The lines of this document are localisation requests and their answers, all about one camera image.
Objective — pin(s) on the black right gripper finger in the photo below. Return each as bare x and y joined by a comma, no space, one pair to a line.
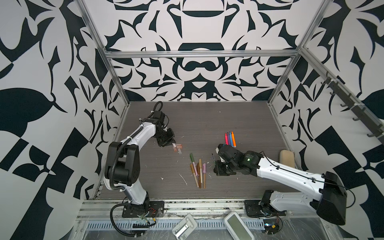
219,169
228,171

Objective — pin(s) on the pink highlighter pen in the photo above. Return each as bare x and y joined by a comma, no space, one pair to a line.
226,139

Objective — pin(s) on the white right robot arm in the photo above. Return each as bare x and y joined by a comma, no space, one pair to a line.
323,194

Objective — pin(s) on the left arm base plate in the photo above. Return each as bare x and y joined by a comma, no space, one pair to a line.
147,209

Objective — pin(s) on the beige sponge block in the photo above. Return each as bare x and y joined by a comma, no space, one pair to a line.
287,158

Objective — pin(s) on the black wall hook rail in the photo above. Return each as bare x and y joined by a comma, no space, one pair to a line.
350,102

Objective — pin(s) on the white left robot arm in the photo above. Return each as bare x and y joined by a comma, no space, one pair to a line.
123,166

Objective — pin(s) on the grey screen device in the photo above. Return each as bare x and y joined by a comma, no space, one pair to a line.
237,228

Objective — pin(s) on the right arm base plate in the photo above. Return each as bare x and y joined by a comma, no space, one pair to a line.
258,209

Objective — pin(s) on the small circuit board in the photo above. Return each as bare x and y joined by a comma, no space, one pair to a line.
272,225

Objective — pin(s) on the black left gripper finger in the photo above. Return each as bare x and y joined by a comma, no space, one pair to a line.
162,142
170,137

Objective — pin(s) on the orange highlighter pen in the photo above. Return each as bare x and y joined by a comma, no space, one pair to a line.
233,140

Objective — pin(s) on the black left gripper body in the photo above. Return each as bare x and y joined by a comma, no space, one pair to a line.
162,135

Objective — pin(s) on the gold cap cream marker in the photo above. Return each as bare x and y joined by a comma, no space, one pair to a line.
201,171

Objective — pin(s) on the pink cap brown marker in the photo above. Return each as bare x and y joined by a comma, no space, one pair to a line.
204,175

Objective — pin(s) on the tan marker pen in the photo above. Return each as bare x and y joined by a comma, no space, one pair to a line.
194,174

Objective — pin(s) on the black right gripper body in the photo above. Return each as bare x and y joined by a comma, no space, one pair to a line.
233,165

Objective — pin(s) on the white handheld device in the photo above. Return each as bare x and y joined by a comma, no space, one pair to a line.
185,227

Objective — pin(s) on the blue highlighter pen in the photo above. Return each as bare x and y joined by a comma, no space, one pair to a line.
231,139

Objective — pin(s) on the brown marker pen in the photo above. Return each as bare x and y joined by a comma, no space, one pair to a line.
198,175

